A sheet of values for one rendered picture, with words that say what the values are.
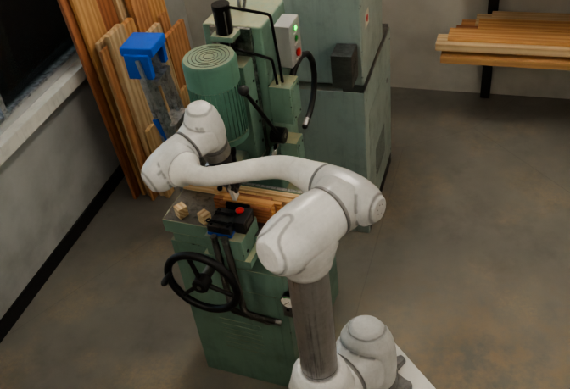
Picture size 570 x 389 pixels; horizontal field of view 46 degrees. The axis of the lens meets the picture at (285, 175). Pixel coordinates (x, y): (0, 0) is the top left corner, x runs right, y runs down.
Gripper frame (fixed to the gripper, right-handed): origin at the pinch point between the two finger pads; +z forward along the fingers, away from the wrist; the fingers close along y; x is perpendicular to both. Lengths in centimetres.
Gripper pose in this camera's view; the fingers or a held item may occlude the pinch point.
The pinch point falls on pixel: (233, 191)
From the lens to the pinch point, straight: 222.9
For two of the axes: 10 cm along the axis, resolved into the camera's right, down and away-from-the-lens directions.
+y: -9.3, -1.5, 3.3
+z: 1.8, 5.9, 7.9
